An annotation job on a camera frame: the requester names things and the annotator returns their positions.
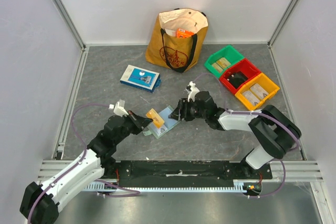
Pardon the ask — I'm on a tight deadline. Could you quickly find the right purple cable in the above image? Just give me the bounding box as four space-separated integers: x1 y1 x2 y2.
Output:
193 73 300 199

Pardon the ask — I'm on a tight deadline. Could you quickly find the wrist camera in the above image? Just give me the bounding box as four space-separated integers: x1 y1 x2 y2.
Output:
185 81 200 102
108 99 129 117

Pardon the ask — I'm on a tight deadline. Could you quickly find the blue white product box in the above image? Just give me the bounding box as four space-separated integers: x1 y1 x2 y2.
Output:
120 65 161 93

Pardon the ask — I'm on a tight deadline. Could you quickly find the silver card in yellow bin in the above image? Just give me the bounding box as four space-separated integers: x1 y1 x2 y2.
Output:
250 83 269 100

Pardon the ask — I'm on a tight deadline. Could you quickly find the gold card in green bin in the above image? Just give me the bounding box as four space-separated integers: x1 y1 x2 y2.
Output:
216 57 231 69

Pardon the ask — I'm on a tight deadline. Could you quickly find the red plastic bin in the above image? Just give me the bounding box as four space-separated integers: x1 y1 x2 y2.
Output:
219 58 261 94

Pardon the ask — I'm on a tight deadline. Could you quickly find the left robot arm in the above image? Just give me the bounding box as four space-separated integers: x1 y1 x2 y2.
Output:
19 111 152 223

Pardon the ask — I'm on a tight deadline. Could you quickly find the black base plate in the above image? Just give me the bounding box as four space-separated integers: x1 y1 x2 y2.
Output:
103 161 272 180

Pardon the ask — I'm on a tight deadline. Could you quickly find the brown tote bag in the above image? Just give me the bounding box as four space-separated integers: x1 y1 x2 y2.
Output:
145 8 208 73

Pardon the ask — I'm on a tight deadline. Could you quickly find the slotted cable duct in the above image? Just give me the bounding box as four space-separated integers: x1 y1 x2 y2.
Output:
82 182 247 193

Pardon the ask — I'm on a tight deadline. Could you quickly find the yellow plastic bin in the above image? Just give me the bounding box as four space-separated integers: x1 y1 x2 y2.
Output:
235 73 280 111

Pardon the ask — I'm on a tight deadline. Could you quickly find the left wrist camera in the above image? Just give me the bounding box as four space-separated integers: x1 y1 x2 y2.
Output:
108 99 129 117

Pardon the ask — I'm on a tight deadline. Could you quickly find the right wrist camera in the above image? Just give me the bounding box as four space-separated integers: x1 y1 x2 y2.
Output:
185 81 200 102

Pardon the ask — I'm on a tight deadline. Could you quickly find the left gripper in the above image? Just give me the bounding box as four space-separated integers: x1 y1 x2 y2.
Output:
114 110 153 145

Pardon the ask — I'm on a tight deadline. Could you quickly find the black credit card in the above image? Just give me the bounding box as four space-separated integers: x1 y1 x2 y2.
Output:
227 71 248 89

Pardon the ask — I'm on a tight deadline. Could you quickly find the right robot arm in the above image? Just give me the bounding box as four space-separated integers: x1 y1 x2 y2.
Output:
169 91 302 179

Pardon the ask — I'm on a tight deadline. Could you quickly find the green plastic bin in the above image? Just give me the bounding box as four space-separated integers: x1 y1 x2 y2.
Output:
204 45 244 79

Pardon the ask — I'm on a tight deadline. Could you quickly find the gold credit card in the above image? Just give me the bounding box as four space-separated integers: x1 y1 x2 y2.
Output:
146 109 164 129

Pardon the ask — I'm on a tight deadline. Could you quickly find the green card holder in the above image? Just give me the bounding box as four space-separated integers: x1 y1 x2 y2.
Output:
143 105 179 139

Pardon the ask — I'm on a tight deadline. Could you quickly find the orange box in bag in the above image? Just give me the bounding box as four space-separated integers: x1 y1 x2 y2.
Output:
176 28 194 38

